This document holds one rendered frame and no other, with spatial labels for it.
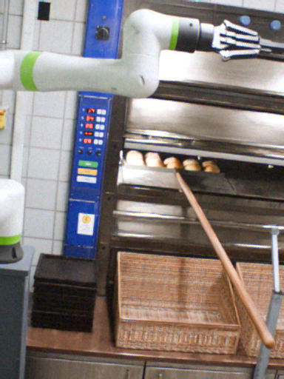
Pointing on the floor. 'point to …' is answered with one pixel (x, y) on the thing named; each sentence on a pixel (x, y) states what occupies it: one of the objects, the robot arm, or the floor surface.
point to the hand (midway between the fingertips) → (271, 47)
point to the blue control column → (94, 47)
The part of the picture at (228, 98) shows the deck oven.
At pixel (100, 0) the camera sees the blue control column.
